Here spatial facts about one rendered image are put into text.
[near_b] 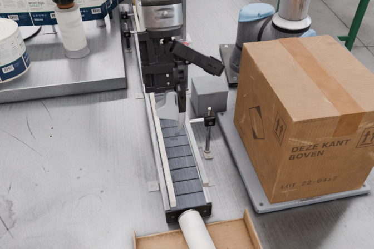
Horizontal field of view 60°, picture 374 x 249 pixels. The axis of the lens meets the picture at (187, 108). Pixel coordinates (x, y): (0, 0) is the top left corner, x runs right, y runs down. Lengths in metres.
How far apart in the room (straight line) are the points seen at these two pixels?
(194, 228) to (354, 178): 0.40
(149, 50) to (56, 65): 0.70
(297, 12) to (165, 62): 0.51
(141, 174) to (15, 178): 0.33
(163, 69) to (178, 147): 0.32
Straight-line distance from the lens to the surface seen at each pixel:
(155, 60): 0.63
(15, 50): 1.24
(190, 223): 0.74
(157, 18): 0.60
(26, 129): 1.11
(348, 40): 3.18
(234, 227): 0.80
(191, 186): 0.80
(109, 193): 0.87
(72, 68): 1.24
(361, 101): 0.73
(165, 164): 0.79
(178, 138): 0.90
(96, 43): 1.38
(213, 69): 0.64
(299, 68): 0.78
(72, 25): 1.24
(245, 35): 1.15
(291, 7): 1.02
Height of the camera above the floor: 1.52
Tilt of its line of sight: 40 degrees down
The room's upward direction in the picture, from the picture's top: straight up
